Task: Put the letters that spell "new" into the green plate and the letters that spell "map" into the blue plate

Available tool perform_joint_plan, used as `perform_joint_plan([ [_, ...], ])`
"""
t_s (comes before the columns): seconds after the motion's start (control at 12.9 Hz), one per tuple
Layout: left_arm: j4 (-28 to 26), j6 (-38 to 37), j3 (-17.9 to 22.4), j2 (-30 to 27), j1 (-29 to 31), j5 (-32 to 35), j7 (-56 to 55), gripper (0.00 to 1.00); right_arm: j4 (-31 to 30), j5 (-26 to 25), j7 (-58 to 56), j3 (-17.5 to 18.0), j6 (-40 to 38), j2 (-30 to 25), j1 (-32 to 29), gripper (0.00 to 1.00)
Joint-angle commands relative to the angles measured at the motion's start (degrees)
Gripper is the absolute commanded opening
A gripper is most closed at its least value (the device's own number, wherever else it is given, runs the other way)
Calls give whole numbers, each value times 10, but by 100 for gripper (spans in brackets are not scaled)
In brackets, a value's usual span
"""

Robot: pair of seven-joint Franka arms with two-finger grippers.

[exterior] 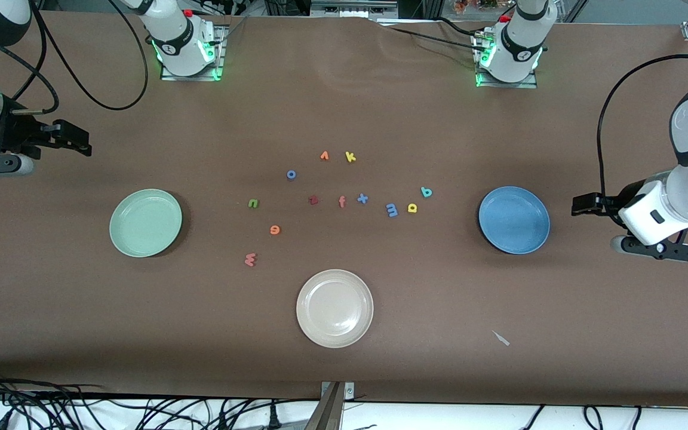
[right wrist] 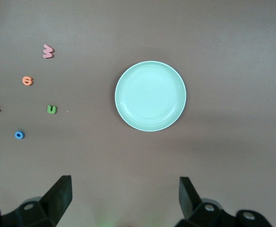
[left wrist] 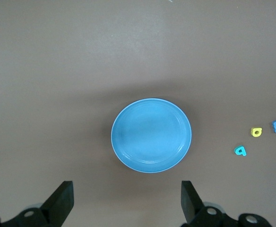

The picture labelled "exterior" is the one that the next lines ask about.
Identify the blue round plate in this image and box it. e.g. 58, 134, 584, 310
478, 186, 551, 255

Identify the beige round plate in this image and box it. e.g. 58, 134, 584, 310
296, 269, 374, 349

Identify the aluminium frame bar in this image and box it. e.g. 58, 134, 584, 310
310, 0, 398, 19

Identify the thin black power cable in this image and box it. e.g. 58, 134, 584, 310
387, 24, 491, 54

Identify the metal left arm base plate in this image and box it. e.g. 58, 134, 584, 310
474, 33, 539, 89

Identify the green round plate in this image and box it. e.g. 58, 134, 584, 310
109, 189, 183, 258

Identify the small metal bracket plate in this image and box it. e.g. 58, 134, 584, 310
320, 381, 355, 401

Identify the aluminium profile beam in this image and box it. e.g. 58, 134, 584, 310
305, 382, 346, 430

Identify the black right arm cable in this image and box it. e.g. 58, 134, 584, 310
0, 0, 149, 114

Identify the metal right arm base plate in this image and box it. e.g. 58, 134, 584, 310
160, 24, 226, 82

